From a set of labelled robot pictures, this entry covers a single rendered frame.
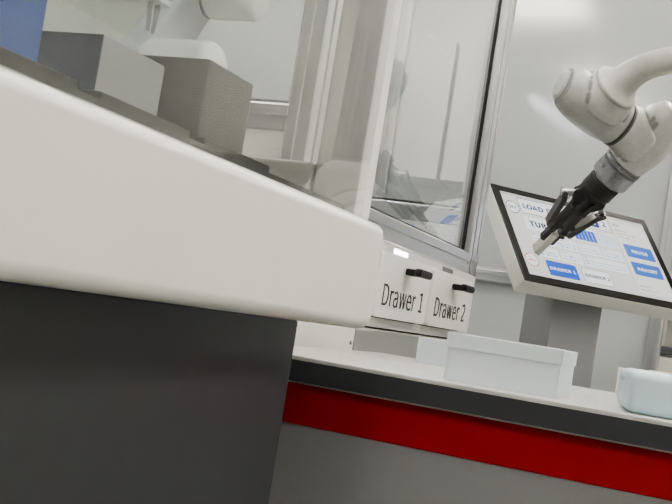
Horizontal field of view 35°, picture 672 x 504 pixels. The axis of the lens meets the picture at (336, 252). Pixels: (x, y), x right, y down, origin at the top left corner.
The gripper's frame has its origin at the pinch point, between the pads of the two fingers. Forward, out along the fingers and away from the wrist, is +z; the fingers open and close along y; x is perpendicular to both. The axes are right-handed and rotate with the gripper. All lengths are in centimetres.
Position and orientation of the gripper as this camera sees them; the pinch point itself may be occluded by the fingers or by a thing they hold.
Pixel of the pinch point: (545, 240)
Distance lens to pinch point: 247.6
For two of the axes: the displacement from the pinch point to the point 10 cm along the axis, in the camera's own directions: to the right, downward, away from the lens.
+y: -8.3, -4.4, -3.4
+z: -5.6, 6.4, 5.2
